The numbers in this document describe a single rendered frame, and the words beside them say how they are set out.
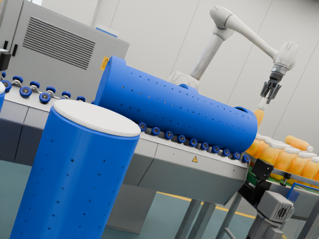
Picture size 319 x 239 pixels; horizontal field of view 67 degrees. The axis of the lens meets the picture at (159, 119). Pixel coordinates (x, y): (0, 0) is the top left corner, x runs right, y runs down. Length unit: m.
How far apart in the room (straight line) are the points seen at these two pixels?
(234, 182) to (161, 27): 3.04
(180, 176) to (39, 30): 2.08
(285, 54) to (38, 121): 1.44
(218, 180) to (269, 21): 3.70
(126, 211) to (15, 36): 1.98
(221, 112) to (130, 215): 1.14
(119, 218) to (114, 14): 2.96
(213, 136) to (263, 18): 3.60
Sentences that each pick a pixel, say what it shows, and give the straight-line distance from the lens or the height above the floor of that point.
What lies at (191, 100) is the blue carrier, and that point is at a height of 1.17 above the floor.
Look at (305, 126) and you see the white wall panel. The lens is 5.47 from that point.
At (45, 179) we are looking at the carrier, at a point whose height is 0.84.
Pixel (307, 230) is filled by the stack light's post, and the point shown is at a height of 0.73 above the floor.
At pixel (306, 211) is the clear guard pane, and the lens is 1.79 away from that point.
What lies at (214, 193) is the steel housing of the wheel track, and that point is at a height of 0.70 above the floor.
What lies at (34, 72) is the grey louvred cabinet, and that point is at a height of 0.80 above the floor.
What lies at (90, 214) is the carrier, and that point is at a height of 0.78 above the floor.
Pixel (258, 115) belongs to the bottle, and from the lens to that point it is 1.70.
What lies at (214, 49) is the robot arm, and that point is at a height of 1.58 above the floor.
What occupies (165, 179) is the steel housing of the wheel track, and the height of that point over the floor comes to 0.72.
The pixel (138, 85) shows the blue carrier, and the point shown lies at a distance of 1.11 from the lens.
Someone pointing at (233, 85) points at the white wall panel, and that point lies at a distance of 4.46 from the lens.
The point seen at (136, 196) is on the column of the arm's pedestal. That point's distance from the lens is 1.96.
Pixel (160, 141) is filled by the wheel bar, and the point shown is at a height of 0.92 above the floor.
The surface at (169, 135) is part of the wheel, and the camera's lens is 1.23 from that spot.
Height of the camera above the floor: 1.21
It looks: 9 degrees down
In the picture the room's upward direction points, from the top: 22 degrees clockwise
